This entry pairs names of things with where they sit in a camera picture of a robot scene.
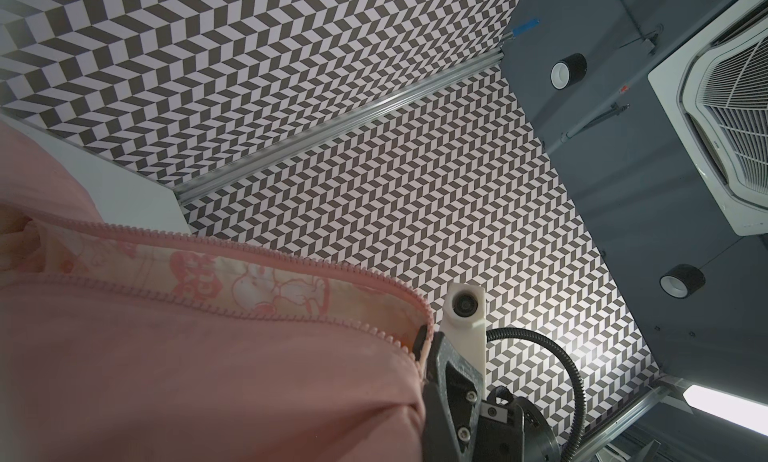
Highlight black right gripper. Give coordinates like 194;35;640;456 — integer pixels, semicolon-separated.
422;332;561;462

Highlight pink Snoopy zip jacket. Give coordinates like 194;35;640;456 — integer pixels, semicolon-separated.
1;126;434;461

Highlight black ceiling spotlight lower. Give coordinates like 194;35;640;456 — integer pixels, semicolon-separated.
659;264;706;299

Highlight black ceiling spotlight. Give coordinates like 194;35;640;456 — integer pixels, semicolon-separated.
550;53;588;90
659;264;706;299

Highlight ceiling light strip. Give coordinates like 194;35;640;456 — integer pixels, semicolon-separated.
683;385;768;436

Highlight grey ceiling pipe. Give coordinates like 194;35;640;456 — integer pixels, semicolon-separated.
544;103;630;155

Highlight black ceiling spotlight upper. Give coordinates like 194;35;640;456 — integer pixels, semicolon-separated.
550;53;588;90

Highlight white ceiling air conditioner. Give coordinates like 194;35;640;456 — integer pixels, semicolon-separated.
648;0;767;236

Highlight black right corrugated cable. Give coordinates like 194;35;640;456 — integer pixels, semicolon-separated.
485;326;587;462

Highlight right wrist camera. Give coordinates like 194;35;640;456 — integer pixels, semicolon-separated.
440;282;488;398

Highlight aluminium top frame rail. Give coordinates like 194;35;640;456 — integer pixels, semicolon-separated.
572;375;693;462

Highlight aluminium corner post right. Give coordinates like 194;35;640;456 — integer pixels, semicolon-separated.
174;47;503;206

